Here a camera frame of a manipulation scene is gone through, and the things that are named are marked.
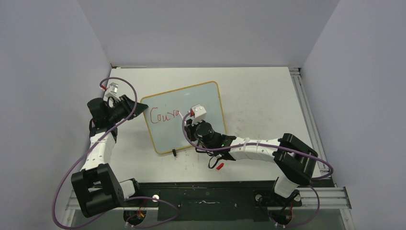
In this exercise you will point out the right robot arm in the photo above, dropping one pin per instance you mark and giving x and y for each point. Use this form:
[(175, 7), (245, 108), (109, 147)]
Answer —
[(295, 159)]

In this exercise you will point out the aluminium frame rail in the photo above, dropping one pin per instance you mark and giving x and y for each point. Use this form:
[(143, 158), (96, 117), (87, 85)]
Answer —
[(258, 103)]

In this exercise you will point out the yellow framed whiteboard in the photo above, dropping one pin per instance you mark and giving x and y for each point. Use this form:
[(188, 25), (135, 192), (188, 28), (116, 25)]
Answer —
[(163, 120)]

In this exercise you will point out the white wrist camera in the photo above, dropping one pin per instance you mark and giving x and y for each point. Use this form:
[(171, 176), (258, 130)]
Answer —
[(198, 113), (112, 90)]

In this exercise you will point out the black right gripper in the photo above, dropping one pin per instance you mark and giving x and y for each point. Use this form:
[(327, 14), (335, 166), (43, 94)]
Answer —
[(190, 129)]

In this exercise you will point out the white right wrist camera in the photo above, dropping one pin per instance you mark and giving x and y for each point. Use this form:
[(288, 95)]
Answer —
[(198, 113)]

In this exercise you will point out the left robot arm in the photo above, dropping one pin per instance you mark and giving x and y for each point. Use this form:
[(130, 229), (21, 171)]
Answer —
[(95, 185)]

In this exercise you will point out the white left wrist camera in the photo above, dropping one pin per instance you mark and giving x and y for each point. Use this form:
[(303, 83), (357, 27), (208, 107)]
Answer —
[(112, 90)]

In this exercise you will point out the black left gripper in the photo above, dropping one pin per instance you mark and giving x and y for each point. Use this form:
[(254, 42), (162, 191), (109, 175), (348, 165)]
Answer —
[(129, 106)]

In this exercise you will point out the red marker cap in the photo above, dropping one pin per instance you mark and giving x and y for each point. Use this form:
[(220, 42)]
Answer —
[(220, 166)]

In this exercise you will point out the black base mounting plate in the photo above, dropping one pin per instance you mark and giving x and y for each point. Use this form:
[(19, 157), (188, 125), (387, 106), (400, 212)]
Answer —
[(230, 201)]

